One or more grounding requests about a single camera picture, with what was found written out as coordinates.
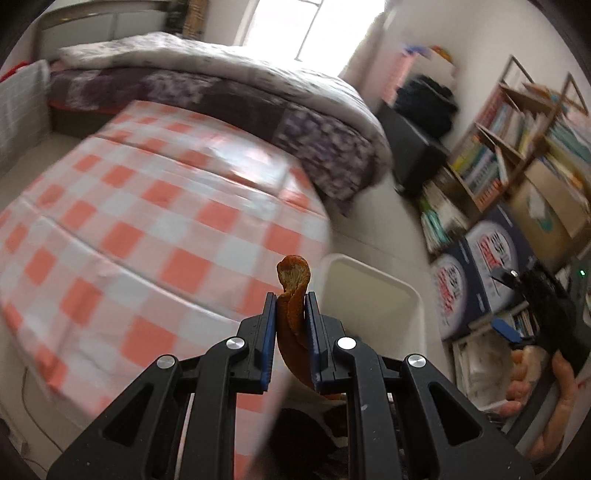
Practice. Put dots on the cardboard box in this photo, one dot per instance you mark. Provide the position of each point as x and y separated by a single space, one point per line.
545 207

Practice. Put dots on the grey headboard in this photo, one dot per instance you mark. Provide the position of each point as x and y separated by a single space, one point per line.
92 23

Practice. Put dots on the white container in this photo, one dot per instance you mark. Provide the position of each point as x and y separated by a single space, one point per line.
436 64

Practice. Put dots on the small blue printed box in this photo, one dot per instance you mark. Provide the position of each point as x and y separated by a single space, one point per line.
450 295

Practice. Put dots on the orange peel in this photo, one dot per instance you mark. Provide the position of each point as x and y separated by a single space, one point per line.
291 318

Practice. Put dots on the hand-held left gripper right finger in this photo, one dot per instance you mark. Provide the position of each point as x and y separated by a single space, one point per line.
310 341

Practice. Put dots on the black low cabinet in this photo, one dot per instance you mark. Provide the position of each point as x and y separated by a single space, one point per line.
411 152

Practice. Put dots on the white plastic bin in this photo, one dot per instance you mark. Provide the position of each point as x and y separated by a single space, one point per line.
369 304

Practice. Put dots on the grey floral quilt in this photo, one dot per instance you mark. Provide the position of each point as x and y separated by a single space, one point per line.
254 78

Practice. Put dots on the white plastic bag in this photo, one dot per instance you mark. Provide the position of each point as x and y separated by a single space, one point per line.
480 369

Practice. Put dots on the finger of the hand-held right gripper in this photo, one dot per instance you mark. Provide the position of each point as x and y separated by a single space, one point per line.
508 332
510 277

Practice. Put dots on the wooden bookshelf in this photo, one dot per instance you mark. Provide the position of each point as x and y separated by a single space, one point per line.
498 138

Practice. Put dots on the orange checkered tablecloth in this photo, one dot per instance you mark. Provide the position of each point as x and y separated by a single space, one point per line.
138 207

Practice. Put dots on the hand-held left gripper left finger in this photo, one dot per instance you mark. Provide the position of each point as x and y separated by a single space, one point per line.
270 341

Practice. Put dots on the bed with purple sheet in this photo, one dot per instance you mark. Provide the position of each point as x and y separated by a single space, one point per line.
221 99

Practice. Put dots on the large blue printed box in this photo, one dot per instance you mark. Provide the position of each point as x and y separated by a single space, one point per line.
494 249

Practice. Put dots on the person's right hand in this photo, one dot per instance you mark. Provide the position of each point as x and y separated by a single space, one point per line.
531 378

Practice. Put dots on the grey checkered sofa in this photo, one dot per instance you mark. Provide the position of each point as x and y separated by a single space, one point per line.
21 115

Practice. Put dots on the black bag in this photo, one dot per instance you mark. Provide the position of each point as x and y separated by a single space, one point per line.
425 104

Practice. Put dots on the window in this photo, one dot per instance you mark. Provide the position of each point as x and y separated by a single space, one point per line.
300 23

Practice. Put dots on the yellow plaid curtain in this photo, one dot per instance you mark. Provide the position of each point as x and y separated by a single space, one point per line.
195 18

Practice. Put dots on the pink cabinet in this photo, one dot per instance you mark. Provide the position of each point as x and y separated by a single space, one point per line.
397 76

